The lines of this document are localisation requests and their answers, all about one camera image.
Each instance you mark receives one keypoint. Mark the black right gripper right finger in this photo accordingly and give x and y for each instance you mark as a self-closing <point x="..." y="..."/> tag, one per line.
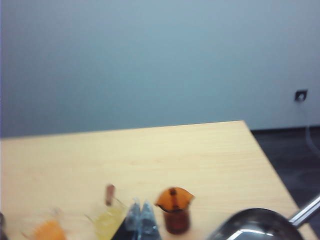
<point x="148" y="225"/>

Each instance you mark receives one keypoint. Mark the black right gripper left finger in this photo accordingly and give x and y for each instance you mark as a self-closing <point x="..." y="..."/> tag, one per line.
<point x="131" y="225"/>

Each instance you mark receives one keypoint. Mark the clear cup with yellow juice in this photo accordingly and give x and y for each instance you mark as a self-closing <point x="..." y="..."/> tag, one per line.
<point x="107" y="222"/>

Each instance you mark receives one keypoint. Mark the amber glass measuring cup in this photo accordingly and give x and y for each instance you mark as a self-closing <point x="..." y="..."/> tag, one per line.
<point x="176" y="215"/>

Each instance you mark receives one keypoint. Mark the clear cup with orange juice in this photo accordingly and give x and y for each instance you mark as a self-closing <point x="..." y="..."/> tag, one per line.
<point x="47" y="231"/>

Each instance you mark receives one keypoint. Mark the brown cinnamon stick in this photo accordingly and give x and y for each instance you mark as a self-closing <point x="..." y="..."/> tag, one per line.
<point x="110" y="193"/>

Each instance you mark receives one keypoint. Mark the stainless steel pan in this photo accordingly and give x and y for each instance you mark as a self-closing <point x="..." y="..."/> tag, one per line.
<point x="252" y="227"/>

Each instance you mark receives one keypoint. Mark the wall power socket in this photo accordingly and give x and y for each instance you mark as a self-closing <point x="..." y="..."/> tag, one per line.
<point x="301" y="95"/>

